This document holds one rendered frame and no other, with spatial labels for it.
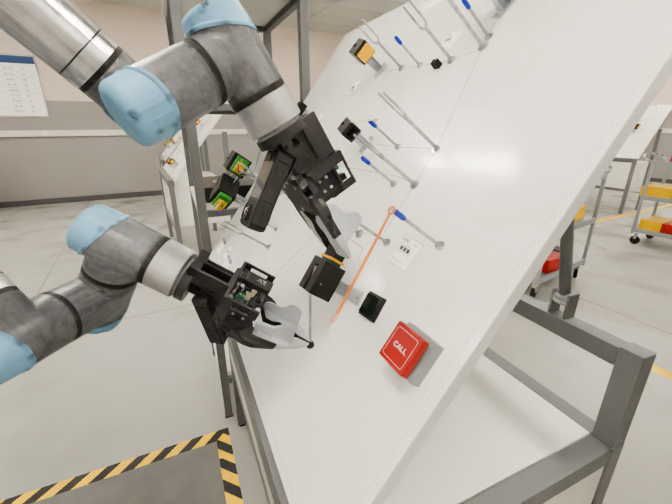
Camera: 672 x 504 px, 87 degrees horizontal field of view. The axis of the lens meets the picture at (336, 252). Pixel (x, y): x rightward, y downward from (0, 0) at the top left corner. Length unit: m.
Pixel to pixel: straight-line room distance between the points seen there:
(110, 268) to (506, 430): 0.75
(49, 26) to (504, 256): 0.56
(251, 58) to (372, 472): 0.50
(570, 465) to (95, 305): 0.82
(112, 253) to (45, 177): 7.72
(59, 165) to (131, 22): 2.85
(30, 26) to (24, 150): 7.72
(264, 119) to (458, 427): 0.67
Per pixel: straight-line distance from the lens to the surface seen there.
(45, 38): 0.55
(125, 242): 0.54
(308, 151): 0.51
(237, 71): 0.47
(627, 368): 0.82
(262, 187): 0.49
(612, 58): 0.58
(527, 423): 0.88
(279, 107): 0.47
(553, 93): 0.58
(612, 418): 0.88
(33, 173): 8.28
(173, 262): 0.53
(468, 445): 0.80
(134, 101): 0.43
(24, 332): 0.54
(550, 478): 0.80
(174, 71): 0.44
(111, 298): 0.60
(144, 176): 8.13
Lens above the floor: 1.37
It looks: 20 degrees down
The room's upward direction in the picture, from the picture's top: straight up
